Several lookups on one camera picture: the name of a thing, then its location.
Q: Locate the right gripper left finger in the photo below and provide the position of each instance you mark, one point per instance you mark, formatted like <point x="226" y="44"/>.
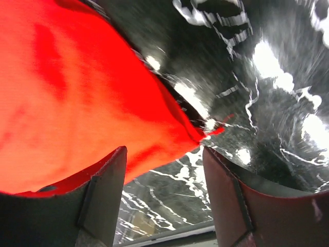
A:
<point x="81" y="210"/>

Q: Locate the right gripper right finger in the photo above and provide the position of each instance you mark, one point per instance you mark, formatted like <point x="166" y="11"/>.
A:
<point x="249" y="210"/>

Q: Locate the red t-shirt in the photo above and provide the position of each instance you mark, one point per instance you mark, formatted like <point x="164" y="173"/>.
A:
<point x="72" y="91"/>

